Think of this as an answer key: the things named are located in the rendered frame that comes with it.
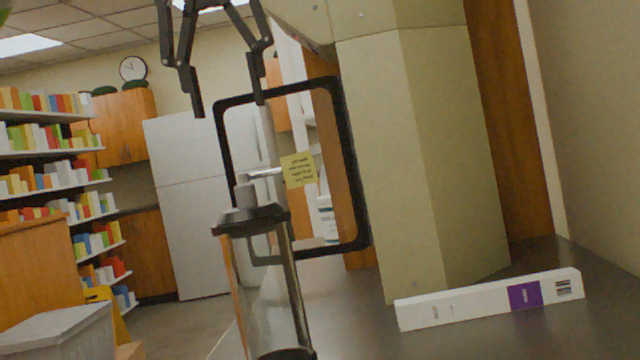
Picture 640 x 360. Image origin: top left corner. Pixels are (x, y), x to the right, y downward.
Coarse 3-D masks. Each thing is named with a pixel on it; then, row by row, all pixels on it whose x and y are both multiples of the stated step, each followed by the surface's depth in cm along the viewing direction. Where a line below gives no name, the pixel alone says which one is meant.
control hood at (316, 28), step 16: (272, 0) 111; (288, 0) 111; (304, 0) 111; (320, 0) 111; (272, 16) 118; (288, 16) 111; (304, 16) 111; (320, 16) 111; (288, 32) 132; (304, 32) 111; (320, 32) 111; (320, 48) 117; (336, 64) 143
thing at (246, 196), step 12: (240, 192) 84; (252, 192) 84; (240, 204) 84; (252, 204) 84; (264, 204) 83; (276, 204) 84; (228, 216) 82; (240, 216) 81; (252, 216) 81; (264, 216) 81
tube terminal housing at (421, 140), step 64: (384, 0) 110; (448, 0) 120; (384, 64) 111; (448, 64) 118; (384, 128) 111; (448, 128) 116; (384, 192) 112; (448, 192) 115; (384, 256) 113; (448, 256) 113
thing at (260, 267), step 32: (224, 224) 82; (224, 256) 83; (256, 256) 81; (288, 256) 84; (256, 288) 81; (288, 288) 83; (256, 320) 82; (288, 320) 82; (256, 352) 82; (288, 352) 82
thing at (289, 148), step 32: (288, 96) 145; (320, 96) 143; (256, 128) 147; (288, 128) 145; (320, 128) 144; (256, 160) 148; (288, 160) 146; (320, 160) 145; (256, 192) 148; (288, 192) 147; (320, 192) 145; (288, 224) 148; (320, 224) 146; (352, 224) 144
